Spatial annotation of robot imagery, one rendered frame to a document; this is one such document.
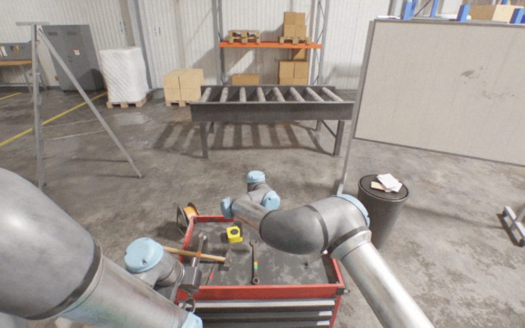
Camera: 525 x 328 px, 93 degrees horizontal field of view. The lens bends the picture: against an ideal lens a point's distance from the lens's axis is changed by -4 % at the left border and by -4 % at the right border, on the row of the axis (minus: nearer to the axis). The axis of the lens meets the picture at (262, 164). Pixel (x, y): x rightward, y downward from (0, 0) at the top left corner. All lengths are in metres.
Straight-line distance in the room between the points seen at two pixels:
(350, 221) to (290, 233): 0.14
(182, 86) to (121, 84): 1.47
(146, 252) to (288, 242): 0.31
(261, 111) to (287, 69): 3.95
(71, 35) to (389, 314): 9.50
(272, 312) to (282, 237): 0.70
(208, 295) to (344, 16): 8.58
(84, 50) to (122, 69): 2.40
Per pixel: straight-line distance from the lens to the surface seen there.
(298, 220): 0.62
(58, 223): 0.32
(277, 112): 3.90
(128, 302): 0.42
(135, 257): 0.65
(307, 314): 1.30
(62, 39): 9.78
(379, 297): 0.64
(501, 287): 3.10
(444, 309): 2.64
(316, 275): 1.28
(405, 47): 2.97
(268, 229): 0.65
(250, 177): 1.06
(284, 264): 1.30
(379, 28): 2.96
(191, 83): 6.88
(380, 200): 2.39
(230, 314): 1.29
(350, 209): 0.68
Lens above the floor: 1.89
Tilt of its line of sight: 29 degrees down
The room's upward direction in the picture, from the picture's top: 1 degrees clockwise
